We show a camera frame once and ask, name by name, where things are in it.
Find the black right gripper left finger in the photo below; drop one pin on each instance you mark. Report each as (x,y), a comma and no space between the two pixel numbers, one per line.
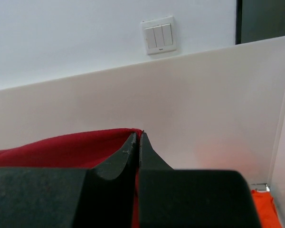
(98,197)

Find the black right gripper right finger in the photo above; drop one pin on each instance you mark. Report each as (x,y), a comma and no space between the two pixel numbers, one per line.
(171,198)

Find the dark red t shirt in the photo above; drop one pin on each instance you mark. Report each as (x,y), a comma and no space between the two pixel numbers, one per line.
(78,150)

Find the orange folded t shirt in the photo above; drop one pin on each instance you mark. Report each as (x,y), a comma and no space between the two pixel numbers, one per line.
(266,209)

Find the white wall light switch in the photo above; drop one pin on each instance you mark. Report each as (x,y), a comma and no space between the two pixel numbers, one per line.
(159,35)

